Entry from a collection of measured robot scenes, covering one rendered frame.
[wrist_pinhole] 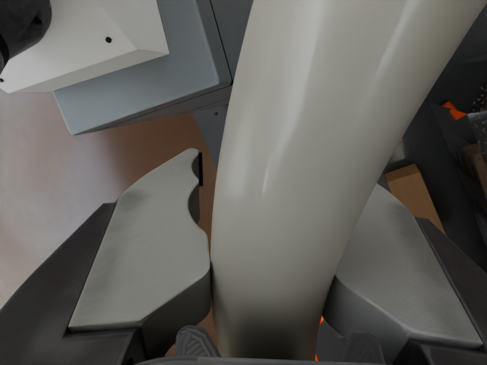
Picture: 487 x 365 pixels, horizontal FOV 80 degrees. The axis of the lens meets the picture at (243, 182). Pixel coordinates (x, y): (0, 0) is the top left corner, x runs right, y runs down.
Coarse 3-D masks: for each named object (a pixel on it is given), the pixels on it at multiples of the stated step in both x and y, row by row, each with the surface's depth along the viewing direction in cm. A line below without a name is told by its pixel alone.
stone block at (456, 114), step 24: (456, 72) 80; (480, 72) 64; (456, 96) 71; (480, 96) 59; (456, 120) 70; (480, 120) 59; (456, 144) 79; (480, 144) 61; (456, 168) 91; (480, 168) 66; (480, 192) 74; (480, 216) 84
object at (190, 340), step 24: (192, 336) 5; (360, 336) 5; (168, 360) 4; (192, 360) 5; (216, 360) 5; (240, 360) 5; (264, 360) 5; (288, 360) 5; (360, 360) 5; (384, 360) 5
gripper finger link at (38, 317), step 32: (96, 224) 8; (64, 256) 7; (32, 288) 6; (64, 288) 6; (0, 320) 5; (32, 320) 5; (64, 320) 5; (0, 352) 5; (32, 352) 5; (64, 352) 5; (96, 352) 5; (128, 352) 5
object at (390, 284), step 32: (384, 192) 10; (384, 224) 8; (416, 224) 8; (352, 256) 7; (384, 256) 7; (416, 256) 7; (352, 288) 6; (384, 288) 6; (416, 288) 6; (448, 288) 6; (352, 320) 7; (384, 320) 6; (416, 320) 6; (448, 320) 6; (384, 352) 6
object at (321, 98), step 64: (256, 0) 4; (320, 0) 3; (384, 0) 3; (448, 0) 3; (256, 64) 4; (320, 64) 4; (384, 64) 3; (256, 128) 4; (320, 128) 4; (384, 128) 4; (256, 192) 5; (320, 192) 4; (256, 256) 5; (320, 256) 5; (256, 320) 6
